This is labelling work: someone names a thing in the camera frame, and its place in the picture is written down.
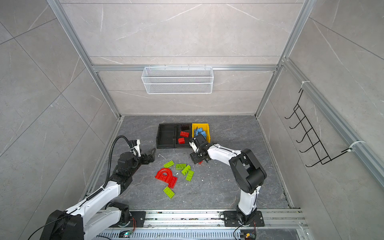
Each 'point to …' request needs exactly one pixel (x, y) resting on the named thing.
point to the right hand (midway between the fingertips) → (196, 155)
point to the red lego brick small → (181, 140)
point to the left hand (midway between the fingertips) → (147, 146)
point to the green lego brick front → (169, 192)
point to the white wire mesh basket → (178, 80)
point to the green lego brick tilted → (186, 169)
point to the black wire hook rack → (309, 133)
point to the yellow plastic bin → (205, 127)
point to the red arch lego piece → (164, 174)
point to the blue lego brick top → (199, 130)
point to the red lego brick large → (184, 134)
